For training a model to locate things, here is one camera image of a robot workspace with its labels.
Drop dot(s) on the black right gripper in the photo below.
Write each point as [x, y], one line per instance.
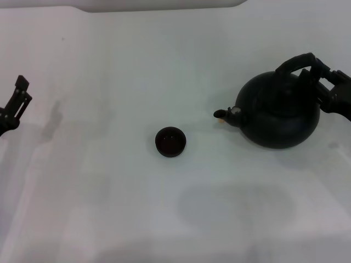
[341, 101]

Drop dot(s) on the dark brown teacup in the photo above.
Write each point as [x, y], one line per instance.
[170, 152]

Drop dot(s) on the black round teapot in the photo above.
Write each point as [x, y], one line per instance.
[274, 123]

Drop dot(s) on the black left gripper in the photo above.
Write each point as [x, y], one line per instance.
[8, 124]

